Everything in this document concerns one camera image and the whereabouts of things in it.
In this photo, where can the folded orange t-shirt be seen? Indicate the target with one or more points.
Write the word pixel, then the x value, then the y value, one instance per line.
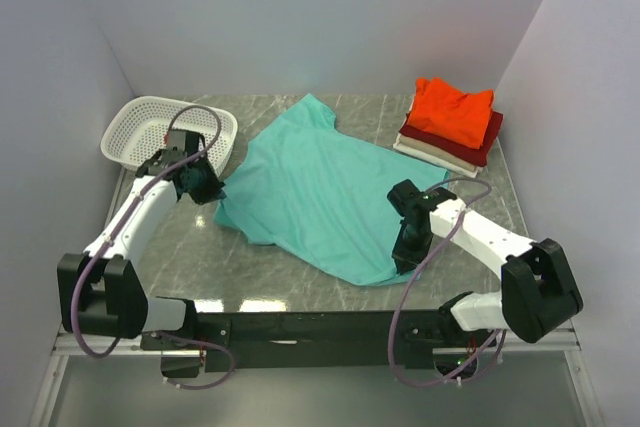
pixel 443 110

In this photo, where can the white perforated plastic basket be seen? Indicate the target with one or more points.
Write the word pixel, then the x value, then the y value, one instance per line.
pixel 138 129

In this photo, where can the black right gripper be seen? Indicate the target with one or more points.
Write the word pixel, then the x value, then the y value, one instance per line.
pixel 404 258

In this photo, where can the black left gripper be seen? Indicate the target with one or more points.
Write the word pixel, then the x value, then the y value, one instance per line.
pixel 214 190

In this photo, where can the teal t-shirt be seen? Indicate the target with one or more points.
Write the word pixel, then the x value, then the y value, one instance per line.
pixel 322 195

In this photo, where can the folded beige t-shirt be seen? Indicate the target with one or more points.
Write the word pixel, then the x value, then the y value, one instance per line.
pixel 428 148

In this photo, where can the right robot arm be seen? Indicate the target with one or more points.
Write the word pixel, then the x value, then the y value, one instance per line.
pixel 538 291

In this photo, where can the folded dark red t-shirt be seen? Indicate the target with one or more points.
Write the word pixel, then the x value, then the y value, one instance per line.
pixel 477 157

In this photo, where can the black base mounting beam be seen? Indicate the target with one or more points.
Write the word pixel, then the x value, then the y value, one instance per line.
pixel 214 341

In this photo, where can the folded white t-shirt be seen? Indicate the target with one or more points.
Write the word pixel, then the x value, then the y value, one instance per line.
pixel 435 160

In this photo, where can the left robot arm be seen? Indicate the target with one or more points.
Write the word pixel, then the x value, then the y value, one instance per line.
pixel 99 289

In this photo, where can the aluminium extrusion rail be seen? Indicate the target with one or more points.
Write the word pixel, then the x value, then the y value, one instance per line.
pixel 544 384

